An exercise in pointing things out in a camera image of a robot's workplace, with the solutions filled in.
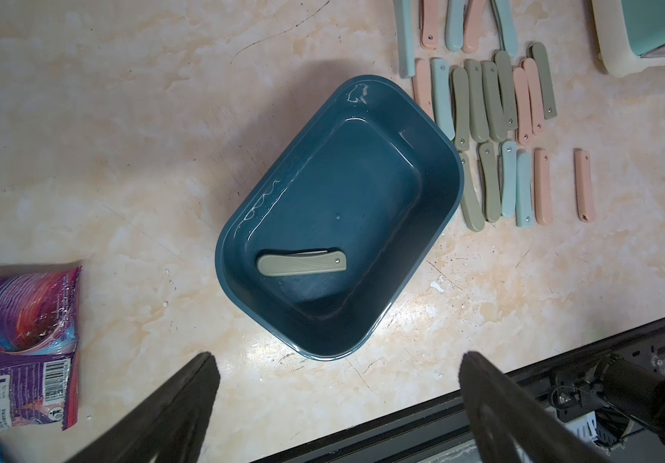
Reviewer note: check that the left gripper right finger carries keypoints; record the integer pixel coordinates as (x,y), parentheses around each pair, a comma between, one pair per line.
(503,419)

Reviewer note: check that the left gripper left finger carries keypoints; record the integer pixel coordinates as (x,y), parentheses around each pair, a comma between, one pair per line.
(169,426)

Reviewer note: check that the pale olive fruit knife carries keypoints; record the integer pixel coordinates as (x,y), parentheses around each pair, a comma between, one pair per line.
(472,211)

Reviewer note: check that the teal knife row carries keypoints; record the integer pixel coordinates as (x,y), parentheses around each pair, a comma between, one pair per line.
(524,202)
(442,98)

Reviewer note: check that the teal plastic storage box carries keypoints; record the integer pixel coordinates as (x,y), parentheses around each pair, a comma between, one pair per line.
(370,175)

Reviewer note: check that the pink knife row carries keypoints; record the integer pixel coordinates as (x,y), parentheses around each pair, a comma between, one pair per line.
(422,86)
(542,190)

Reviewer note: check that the olive knife row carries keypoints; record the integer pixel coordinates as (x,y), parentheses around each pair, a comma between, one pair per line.
(493,106)
(478,122)
(460,88)

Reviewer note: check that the short pink fruit knife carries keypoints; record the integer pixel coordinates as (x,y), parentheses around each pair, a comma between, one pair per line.
(429,24)

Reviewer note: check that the pale mint fruit knife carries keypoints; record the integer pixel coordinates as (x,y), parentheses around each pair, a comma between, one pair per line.
(405,37)

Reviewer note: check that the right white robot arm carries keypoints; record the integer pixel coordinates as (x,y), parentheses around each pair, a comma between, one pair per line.
(629,395)

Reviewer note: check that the olive green fruit knife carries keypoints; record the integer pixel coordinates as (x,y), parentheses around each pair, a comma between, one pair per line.
(490,185)

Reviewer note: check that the long pink fruit knife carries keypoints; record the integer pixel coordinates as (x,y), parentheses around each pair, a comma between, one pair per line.
(583,187)

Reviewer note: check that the light teal fruit knife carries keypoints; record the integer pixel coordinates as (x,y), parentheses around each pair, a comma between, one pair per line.
(508,157)

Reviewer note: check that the purple snack packet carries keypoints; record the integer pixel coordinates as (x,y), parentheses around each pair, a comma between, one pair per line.
(39,363)

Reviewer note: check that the mint green toaster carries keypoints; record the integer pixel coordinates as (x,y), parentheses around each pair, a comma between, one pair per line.
(631,35)

